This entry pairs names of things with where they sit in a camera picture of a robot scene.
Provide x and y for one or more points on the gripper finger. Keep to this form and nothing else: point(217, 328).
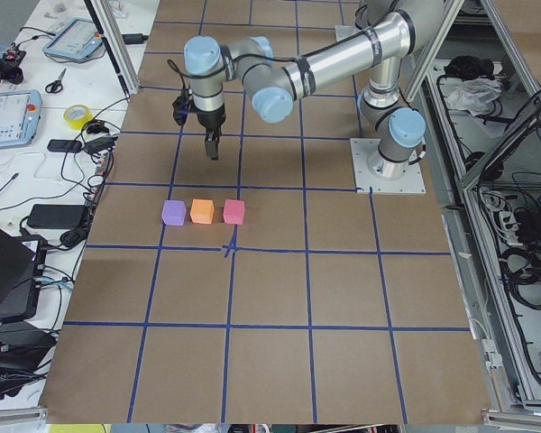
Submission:
point(211, 141)

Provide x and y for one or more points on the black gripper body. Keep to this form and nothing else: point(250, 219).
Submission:
point(211, 120)

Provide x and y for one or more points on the orange foam block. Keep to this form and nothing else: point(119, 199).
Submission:
point(202, 211)

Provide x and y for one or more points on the pink foam block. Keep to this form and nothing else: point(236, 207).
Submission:
point(234, 212)

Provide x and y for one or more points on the purple foam block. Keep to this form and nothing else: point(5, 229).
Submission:
point(174, 213)

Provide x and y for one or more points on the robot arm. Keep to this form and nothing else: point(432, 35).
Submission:
point(384, 33)

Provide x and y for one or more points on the yellow tape roll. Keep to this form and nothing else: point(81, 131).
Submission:
point(77, 116)

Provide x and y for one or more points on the black phone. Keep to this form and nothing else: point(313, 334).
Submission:
point(64, 146)

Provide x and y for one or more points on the upper teach pendant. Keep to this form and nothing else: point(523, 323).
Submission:
point(76, 42)

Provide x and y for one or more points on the teach pendant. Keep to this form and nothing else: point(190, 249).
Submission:
point(76, 42)
point(19, 117)

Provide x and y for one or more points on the black scissors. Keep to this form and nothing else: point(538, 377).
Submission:
point(56, 86)

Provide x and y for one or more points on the brown paper mat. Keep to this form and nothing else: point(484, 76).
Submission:
point(324, 306)

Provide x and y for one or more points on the black power adapter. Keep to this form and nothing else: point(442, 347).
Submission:
point(48, 216)

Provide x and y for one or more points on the lower teach pendant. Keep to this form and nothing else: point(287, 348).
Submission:
point(19, 117)

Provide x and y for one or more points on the black laptop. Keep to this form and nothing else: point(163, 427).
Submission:
point(22, 259)

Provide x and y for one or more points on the white crumpled cloth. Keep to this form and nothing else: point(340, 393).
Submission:
point(474, 96)

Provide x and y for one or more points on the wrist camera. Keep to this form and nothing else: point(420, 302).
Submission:
point(182, 106)

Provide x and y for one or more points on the aluminium frame post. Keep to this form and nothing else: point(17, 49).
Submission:
point(107, 27)

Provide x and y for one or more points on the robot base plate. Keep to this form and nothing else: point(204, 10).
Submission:
point(375, 175)

